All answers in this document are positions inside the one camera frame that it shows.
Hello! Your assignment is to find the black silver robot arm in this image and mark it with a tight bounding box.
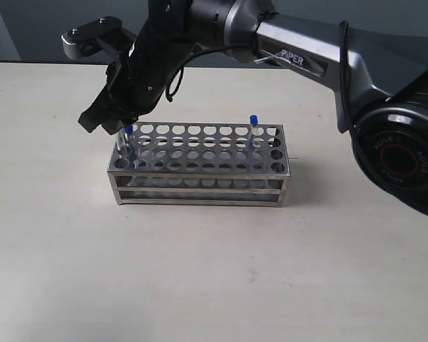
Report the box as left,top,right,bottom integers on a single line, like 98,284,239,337
61,1,428,216

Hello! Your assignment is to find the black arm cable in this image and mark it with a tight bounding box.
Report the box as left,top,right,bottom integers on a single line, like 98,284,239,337
163,21,372,172

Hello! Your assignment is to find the stainless steel test tube rack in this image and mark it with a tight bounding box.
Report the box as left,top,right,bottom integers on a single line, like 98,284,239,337
107,122,291,207

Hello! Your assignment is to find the blue capped tube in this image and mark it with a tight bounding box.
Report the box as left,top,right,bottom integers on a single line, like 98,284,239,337
125,125,139,170
116,128,128,156
249,115,260,148

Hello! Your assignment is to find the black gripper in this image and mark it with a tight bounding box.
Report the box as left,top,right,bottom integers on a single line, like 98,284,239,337
78,21,195,135

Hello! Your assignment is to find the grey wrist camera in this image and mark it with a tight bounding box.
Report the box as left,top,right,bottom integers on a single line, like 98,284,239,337
61,16,136,61

